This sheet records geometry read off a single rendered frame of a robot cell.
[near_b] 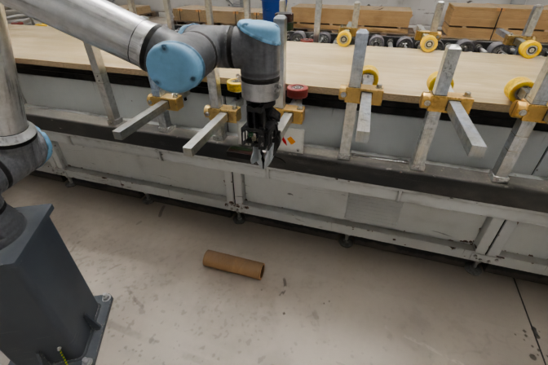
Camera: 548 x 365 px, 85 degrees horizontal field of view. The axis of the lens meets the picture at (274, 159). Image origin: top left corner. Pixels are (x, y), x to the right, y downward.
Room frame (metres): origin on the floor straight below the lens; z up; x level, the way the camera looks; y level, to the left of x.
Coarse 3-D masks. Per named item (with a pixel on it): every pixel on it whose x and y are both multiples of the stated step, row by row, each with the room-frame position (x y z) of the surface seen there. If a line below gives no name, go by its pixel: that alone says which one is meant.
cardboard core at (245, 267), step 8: (208, 256) 0.99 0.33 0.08; (216, 256) 0.99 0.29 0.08; (224, 256) 0.99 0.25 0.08; (232, 256) 0.99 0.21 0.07; (208, 264) 0.97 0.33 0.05; (216, 264) 0.96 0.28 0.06; (224, 264) 0.95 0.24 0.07; (232, 264) 0.95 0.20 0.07; (240, 264) 0.94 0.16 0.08; (248, 264) 0.94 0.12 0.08; (256, 264) 0.94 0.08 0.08; (264, 264) 0.97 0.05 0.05; (232, 272) 0.93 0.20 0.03; (240, 272) 0.92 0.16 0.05; (248, 272) 0.91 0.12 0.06; (256, 272) 0.91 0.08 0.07
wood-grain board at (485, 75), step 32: (32, 32) 2.25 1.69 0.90; (64, 64) 1.48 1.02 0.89; (128, 64) 1.43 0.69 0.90; (288, 64) 1.43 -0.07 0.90; (320, 64) 1.43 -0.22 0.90; (384, 64) 1.43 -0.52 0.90; (416, 64) 1.43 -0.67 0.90; (480, 64) 1.43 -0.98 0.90; (512, 64) 1.43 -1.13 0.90; (384, 96) 1.06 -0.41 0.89; (416, 96) 1.03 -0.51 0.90; (480, 96) 1.03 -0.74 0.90
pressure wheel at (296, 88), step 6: (294, 84) 1.14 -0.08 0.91; (300, 84) 1.14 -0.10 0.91; (288, 90) 1.09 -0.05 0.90; (294, 90) 1.07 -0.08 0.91; (300, 90) 1.07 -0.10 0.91; (306, 90) 1.08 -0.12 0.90; (288, 96) 1.09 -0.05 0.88; (294, 96) 1.07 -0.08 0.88; (300, 96) 1.07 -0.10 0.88; (306, 96) 1.08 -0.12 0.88
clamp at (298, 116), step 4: (288, 104) 1.02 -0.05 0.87; (276, 108) 0.99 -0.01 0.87; (280, 108) 0.99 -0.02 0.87; (284, 108) 0.99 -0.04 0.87; (288, 108) 0.99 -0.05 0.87; (292, 108) 0.99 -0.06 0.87; (296, 108) 0.99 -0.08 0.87; (304, 108) 0.99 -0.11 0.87; (284, 112) 0.98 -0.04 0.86; (292, 112) 0.97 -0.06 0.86; (296, 112) 0.97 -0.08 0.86; (300, 112) 0.96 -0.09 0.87; (304, 112) 1.00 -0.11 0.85; (296, 116) 0.97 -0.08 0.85; (300, 116) 0.96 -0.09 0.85; (304, 116) 1.00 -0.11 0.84; (296, 120) 0.97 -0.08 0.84; (300, 120) 0.96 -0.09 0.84; (300, 124) 0.96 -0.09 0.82
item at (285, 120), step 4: (292, 100) 1.09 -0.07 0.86; (296, 100) 1.08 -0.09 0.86; (300, 100) 1.09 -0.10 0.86; (292, 104) 1.05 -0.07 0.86; (296, 104) 1.05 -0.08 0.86; (288, 112) 0.97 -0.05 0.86; (284, 116) 0.95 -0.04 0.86; (288, 116) 0.95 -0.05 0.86; (292, 116) 0.97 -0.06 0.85; (280, 120) 0.91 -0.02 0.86; (284, 120) 0.91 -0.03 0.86; (288, 120) 0.91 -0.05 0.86; (292, 120) 0.97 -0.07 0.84; (280, 124) 0.88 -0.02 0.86; (284, 124) 0.88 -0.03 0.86; (288, 124) 0.91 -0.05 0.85; (280, 128) 0.85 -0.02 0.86; (284, 128) 0.86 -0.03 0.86; (284, 132) 0.86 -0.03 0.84; (264, 152) 0.71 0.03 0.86; (264, 160) 0.71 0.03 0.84
